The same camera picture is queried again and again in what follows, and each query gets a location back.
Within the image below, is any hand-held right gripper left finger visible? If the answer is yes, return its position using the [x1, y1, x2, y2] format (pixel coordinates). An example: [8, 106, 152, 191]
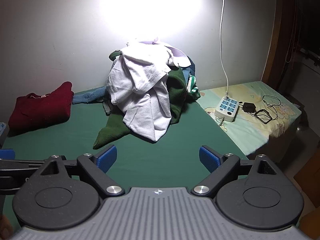
[37, 144, 125, 196]

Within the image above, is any white T-shirt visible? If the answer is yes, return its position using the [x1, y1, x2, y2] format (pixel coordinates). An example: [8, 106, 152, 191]
[106, 37, 190, 143]

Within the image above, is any green white striped garment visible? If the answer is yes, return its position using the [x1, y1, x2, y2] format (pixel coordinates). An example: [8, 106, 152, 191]
[187, 74, 201, 101]

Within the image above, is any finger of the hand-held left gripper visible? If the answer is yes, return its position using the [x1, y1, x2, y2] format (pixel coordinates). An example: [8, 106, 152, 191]
[0, 158, 48, 196]
[0, 149, 16, 159]

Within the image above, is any wooden door frame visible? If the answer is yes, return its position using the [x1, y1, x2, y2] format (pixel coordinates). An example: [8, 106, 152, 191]
[261, 0, 302, 92]

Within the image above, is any black square frame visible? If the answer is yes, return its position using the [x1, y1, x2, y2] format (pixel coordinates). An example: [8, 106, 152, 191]
[255, 109, 272, 125]

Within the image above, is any white power strip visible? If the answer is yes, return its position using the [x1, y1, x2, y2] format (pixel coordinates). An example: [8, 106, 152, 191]
[214, 97, 238, 122]

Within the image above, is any cartoon printed bed sheet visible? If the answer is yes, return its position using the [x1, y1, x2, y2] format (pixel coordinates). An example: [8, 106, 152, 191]
[197, 81, 302, 157]

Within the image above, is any dark blue garment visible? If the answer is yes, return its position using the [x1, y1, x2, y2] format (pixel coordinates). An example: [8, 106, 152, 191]
[182, 56, 197, 81]

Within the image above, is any folded dark red sweater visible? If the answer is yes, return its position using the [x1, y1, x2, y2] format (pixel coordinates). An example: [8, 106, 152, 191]
[8, 81, 75, 137]

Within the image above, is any light blue knit garment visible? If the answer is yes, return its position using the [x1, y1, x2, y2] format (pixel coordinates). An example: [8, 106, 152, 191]
[72, 87, 111, 105]

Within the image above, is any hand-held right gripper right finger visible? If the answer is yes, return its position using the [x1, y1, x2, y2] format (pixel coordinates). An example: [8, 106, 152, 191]
[192, 144, 280, 196]

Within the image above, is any black charger adapter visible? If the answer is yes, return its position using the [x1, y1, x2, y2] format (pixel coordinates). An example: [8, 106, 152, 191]
[241, 102, 256, 114]

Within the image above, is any green sweater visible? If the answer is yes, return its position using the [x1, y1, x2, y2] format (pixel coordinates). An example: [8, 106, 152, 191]
[93, 51, 191, 150]

